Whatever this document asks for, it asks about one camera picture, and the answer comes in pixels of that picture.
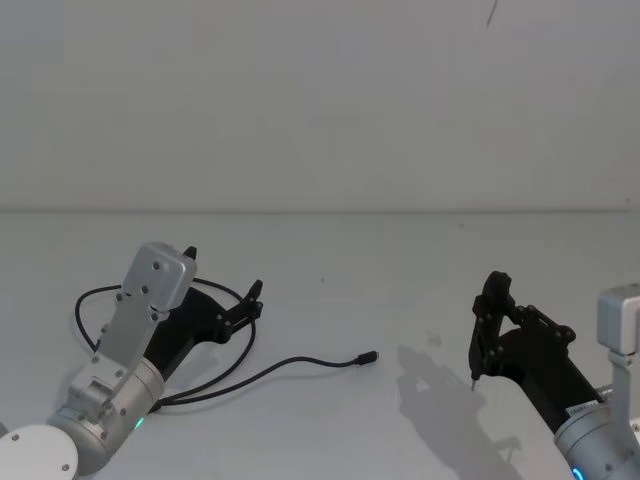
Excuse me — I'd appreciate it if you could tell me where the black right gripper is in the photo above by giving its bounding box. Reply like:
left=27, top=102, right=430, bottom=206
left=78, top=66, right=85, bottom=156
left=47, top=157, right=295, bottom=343
left=472, top=270, right=605, bottom=435

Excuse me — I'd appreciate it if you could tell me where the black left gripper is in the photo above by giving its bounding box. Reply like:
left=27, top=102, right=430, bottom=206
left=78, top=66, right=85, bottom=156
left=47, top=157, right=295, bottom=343
left=143, top=245, right=265, bottom=376

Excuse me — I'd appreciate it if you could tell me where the white table cloth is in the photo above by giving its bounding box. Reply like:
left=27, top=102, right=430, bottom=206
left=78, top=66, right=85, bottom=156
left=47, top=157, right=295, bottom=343
left=0, top=209, right=640, bottom=480

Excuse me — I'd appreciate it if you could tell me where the slim black plug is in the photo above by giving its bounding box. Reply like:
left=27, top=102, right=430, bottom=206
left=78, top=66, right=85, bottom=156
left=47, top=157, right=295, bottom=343
left=467, top=319, right=489, bottom=393

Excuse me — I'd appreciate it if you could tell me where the black cable with plug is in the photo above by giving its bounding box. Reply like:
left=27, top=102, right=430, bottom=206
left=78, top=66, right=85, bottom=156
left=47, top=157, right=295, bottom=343
left=74, top=277, right=380, bottom=414

